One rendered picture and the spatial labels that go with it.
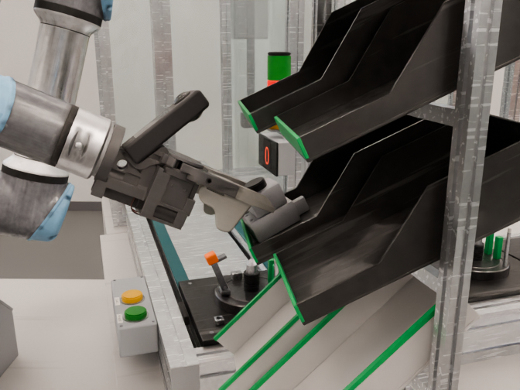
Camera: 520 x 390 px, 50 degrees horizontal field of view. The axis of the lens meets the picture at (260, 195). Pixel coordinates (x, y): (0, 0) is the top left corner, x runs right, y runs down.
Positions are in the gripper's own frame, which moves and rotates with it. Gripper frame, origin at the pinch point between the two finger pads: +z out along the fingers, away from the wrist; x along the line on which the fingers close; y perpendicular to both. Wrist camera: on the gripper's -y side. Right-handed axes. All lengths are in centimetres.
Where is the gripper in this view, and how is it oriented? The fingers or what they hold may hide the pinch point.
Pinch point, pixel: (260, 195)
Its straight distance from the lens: 72.2
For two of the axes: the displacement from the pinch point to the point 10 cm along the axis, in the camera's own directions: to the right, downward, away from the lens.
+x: 2.7, 2.0, -9.4
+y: -4.0, 9.1, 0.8
